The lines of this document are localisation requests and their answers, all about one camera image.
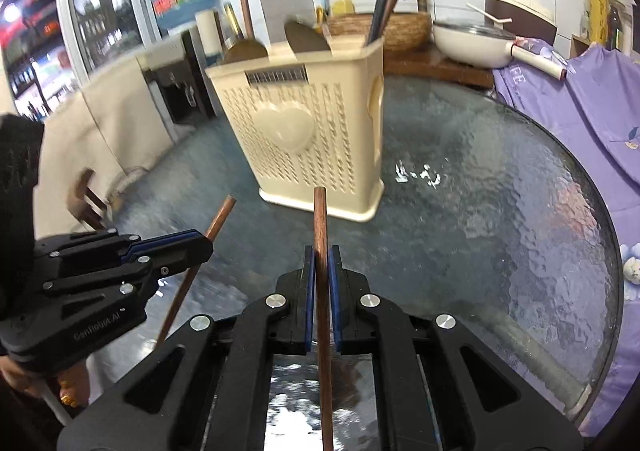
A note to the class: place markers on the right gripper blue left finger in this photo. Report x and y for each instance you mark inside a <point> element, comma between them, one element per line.
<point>308,275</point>

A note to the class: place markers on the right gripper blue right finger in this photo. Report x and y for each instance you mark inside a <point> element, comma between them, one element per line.
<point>335,267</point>

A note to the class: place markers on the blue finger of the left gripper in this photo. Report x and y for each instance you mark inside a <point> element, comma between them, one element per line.
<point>174,259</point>
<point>160,243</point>

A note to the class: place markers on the left hand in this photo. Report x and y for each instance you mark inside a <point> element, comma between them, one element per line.
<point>72,385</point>

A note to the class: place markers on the beige plastic utensil holder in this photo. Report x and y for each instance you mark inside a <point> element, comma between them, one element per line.
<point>310,119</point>

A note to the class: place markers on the grey water dispenser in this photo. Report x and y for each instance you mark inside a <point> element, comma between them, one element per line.
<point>174,70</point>

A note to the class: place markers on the brown wooden side table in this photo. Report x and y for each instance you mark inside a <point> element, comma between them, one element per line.
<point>429,62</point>

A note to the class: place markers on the golden spoon left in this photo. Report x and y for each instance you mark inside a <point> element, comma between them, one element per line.
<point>242,48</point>

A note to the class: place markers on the paper cup holder tube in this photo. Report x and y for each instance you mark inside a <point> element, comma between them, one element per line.
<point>209,35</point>

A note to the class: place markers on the woven basket sink bowl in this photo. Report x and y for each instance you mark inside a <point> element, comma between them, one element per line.
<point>404,31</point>

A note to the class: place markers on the yellow soap bottle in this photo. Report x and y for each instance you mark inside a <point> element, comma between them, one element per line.
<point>342,7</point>

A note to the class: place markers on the cream pan with lid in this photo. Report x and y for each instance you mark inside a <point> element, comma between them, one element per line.
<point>490,47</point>

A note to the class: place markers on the purple floral cloth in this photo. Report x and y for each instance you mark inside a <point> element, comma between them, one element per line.
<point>594,112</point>

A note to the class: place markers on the brown white rice cooker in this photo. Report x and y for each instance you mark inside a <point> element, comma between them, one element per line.
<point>528,18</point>

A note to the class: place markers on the yellow roll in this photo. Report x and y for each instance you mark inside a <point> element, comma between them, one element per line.
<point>598,21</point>

